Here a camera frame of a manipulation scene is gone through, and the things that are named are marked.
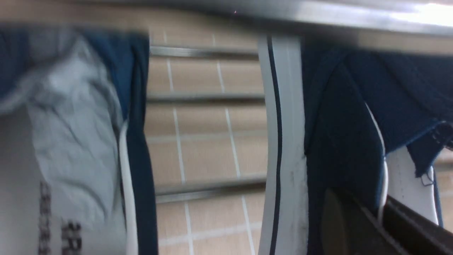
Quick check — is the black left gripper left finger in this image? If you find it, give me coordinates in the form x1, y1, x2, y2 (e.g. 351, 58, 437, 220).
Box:
321, 189, 409, 255

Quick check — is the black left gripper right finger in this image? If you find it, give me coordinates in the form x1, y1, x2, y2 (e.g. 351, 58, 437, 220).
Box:
384, 196, 453, 255

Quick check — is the navy slip-on shoe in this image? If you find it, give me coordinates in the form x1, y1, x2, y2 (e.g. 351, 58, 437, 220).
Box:
0, 24, 159, 255
258, 36, 452, 255

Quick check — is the silver metal shoe rack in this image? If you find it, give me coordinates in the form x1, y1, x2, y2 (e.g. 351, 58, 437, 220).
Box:
0, 0, 453, 204

